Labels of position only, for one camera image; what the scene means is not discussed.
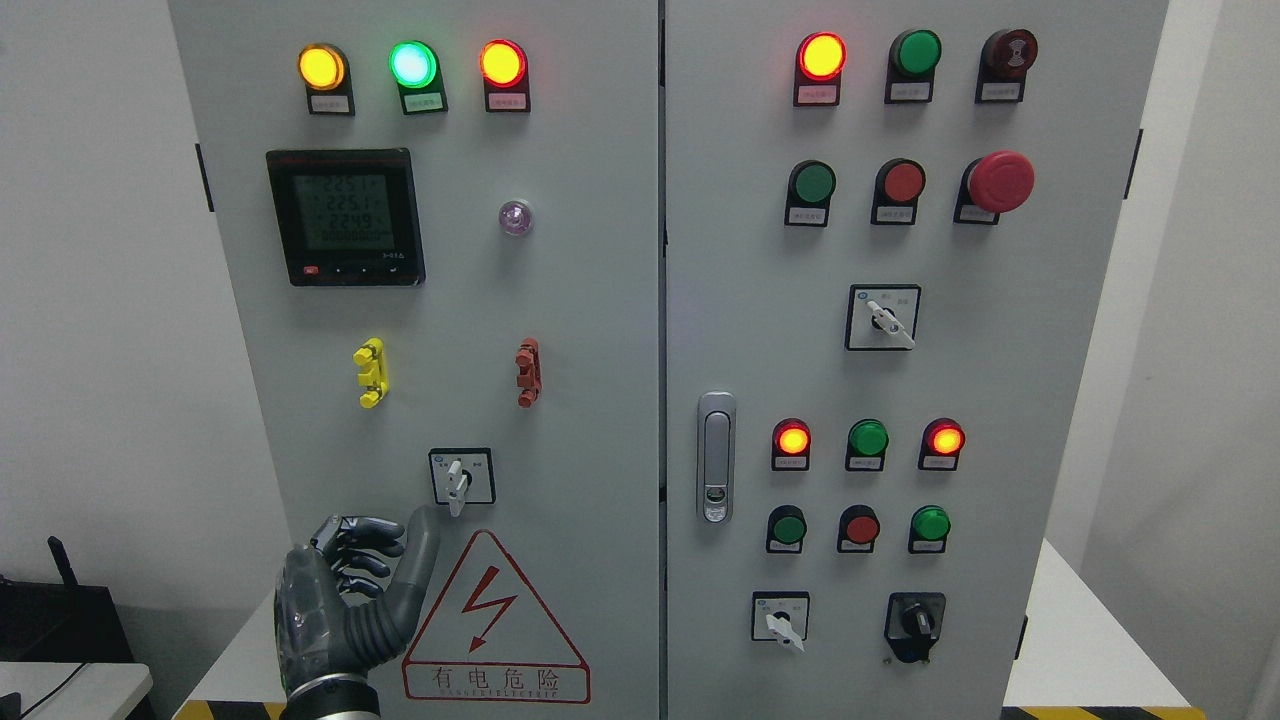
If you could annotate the red push button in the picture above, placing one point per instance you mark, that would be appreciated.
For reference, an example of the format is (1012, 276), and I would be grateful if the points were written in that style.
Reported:
(899, 184)
(858, 529)

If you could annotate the red push button lower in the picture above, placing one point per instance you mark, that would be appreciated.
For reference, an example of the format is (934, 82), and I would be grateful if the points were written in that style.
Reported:
(858, 529)

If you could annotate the silver door handle lock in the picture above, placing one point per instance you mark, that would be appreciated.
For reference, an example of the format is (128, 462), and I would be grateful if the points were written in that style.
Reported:
(716, 455)

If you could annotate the red push button upper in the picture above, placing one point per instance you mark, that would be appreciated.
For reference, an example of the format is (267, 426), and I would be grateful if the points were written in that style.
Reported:
(899, 184)

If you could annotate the red lit indicator lower right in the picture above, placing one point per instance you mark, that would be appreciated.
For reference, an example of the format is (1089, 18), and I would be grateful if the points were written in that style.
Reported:
(942, 442)

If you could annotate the black device with antenna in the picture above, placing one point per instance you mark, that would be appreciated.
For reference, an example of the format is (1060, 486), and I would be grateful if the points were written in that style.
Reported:
(66, 622)

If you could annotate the green lit indicator light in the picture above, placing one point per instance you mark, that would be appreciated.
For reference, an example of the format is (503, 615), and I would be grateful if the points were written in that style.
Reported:
(416, 69)

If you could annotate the red lit indicator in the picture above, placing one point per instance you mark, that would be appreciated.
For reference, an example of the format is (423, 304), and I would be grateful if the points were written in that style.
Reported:
(942, 442)
(791, 441)
(819, 63)

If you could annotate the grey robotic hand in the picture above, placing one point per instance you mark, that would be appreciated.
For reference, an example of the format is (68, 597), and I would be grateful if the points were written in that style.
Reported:
(350, 599)

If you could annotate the small clear light bulb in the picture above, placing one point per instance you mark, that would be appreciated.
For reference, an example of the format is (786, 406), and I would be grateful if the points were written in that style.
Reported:
(516, 218)

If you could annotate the red lit indicator top right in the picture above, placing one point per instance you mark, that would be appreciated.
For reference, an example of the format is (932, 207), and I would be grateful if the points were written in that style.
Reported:
(819, 63)

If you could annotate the door rotary switch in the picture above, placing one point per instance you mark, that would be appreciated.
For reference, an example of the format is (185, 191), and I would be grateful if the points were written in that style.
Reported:
(882, 317)
(462, 477)

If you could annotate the red electrical warning sticker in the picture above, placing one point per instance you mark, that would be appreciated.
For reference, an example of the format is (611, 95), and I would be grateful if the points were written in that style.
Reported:
(490, 637)

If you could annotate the white side table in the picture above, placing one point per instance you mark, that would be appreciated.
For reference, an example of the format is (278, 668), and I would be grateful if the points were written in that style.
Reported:
(67, 691)

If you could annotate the red emergency stop button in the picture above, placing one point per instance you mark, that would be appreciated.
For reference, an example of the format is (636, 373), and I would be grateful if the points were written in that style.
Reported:
(1000, 181)

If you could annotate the black digital power meter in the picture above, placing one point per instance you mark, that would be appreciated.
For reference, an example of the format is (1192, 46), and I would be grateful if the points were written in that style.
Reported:
(347, 217)

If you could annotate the red lit indicator left door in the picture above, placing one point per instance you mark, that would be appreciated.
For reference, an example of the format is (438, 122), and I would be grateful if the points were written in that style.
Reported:
(505, 70)

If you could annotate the white lower rotary switch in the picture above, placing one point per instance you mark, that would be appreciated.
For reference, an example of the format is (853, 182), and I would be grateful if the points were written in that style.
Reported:
(780, 617)

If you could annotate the green push button upper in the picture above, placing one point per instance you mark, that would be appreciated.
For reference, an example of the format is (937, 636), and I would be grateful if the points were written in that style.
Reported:
(809, 190)

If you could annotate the black rotary selector switch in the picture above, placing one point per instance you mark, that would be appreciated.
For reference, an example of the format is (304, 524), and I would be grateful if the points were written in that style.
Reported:
(913, 624)

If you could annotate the green push button lower left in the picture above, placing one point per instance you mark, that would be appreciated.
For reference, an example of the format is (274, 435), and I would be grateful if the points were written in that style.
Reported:
(785, 530)

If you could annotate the yellow indicator light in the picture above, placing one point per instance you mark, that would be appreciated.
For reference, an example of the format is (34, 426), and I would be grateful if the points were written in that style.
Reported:
(324, 70)

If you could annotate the yellow terminal clip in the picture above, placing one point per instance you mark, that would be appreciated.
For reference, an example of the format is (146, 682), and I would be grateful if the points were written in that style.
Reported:
(371, 372)

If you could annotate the red terminal clip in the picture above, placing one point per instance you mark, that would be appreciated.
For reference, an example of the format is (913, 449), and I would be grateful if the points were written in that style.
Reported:
(528, 380)

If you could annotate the green push button lower right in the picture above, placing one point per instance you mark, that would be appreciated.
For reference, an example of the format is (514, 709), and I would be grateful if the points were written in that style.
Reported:
(929, 529)

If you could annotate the red lit indicator lower left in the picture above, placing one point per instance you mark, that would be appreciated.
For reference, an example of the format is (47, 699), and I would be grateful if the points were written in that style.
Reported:
(791, 441)

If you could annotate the grey electrical cabinet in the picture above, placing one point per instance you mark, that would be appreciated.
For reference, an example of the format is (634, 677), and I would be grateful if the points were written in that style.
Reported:
(655, 159)

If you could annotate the dark red buzzer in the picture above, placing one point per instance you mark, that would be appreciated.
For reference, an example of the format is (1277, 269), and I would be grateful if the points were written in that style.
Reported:
(1005, 60)

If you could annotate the green push button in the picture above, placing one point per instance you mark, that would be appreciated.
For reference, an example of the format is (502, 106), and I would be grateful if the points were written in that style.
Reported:
(809, 190)
(785, 530)
(929, 529)

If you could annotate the green indicator top right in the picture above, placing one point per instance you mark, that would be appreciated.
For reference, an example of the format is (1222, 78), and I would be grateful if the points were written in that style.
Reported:
(913, 56)

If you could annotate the green indicator lower middle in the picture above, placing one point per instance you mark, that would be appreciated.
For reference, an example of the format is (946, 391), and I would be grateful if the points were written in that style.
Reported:
(867, 444)

